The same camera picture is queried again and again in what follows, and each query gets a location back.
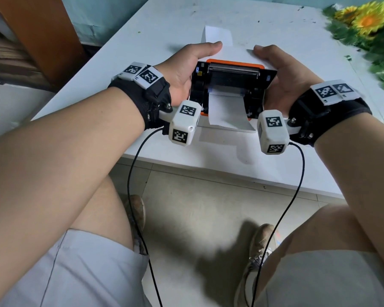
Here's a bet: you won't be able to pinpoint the person's right hand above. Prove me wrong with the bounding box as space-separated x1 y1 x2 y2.
253 45 315 117

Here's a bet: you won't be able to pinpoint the person's left hand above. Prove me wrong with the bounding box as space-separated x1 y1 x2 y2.
154 41 223 108

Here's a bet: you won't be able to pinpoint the white orange label printer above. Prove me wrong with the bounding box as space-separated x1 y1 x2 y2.
189 45 278 133

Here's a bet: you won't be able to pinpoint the person's left forearm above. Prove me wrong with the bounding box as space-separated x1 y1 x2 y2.
0 86 146 307

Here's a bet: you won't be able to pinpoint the person's right forearm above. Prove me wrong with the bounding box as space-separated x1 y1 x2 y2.
314 112 384 279

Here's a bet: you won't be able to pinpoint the white paper sheet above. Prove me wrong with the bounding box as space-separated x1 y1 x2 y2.
202 25 234 48

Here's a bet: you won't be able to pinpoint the white label paper strip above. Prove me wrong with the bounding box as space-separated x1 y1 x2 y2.
207 93 257 132

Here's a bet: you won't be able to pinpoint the white left wrist marker plate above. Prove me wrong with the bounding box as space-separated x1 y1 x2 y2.
112 62 164 90

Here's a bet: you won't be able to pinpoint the white wrist marker plate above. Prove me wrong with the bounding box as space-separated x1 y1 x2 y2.
310 79 361 108
112 62 164 90

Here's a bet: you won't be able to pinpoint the white right wrist marker plate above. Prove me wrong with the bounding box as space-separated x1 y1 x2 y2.
310 79 361 108

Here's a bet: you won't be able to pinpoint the artificial sunflower bouquet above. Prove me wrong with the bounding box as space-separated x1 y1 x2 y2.
323 0 384 92

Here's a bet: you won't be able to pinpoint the brown wooden cabinet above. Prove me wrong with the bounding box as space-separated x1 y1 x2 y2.
0 0 86 90

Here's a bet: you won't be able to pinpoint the person's left shoe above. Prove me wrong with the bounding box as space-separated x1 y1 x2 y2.
124 194 148 256

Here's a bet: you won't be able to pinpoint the person's shoe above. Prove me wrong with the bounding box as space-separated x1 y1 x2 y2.
124 194 148 256
233 223 279 307

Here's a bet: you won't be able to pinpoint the person's right leg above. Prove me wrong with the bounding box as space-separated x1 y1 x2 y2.
275 204 377 257

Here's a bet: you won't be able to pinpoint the person's leg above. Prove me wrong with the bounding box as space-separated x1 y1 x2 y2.
275 204 377 257
69 175 135 253

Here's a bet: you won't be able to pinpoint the person's right shoe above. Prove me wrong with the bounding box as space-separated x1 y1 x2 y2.
233 223 279 307

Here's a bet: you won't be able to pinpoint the person's left leg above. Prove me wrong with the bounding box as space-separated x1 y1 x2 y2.
69 175 135 253

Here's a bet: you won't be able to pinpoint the pile of wooden boards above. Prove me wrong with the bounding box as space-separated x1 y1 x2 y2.
0 27 56 93

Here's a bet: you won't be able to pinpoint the grey shorts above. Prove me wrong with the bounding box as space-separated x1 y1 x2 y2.
0 228 384 307

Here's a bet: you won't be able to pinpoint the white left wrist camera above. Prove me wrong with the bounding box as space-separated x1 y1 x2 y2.
159 100 202 147

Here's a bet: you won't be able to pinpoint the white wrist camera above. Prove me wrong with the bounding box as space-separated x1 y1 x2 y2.
159 100 202 147
257 109 303 154

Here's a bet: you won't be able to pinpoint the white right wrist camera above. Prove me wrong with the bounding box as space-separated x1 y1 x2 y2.
257 109 303 154

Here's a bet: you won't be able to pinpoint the black left wrist strap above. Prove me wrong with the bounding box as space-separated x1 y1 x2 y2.
108 65 173 130

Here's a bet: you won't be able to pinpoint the black wrist strap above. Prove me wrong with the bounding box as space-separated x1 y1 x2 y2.
287 88 373 147
108 65 173 130

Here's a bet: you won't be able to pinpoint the black right wrist strap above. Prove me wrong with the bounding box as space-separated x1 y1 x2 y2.
287 88 373 147

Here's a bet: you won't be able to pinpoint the black right camera cable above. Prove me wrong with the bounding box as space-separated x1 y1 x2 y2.
250 142 306 307

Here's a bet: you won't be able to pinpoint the black camera cable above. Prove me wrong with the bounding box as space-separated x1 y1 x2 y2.
127 127 164 307
250 142 306 307

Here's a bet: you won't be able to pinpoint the black left camera cable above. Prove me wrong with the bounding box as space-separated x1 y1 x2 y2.
127 127 164 307

